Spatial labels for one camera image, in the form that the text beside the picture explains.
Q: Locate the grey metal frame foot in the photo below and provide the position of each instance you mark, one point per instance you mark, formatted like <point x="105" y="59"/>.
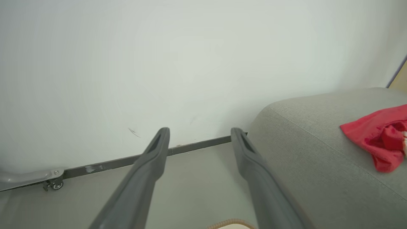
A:
<point x="28" y="178"/>

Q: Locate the black baseboard strip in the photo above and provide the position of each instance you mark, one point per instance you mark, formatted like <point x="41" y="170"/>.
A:
<point x="111" y="163"/>

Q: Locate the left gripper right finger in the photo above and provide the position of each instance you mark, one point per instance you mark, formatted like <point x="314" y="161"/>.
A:
<point x="257" y="178"/>

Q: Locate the small black caster wheel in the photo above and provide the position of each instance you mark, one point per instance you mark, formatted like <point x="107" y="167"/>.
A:
<point x="56" y="184"/>

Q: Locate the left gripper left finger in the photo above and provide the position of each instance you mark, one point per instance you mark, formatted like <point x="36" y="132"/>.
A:
<point x="140" y="178"/>

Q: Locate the grey fabric sofa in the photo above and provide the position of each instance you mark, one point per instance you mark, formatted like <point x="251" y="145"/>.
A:
<point x="311" y="159"/>

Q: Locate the red and white garment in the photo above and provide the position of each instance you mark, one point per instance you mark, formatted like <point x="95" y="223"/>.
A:
<point x="378" y="136"/>

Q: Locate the dark partition edge strip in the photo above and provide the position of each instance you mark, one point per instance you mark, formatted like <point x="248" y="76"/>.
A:
<point x="396" y="72"/>

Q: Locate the cream perforated laundry basket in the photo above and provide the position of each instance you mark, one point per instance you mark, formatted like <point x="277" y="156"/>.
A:
<point x="232" y="223"/>

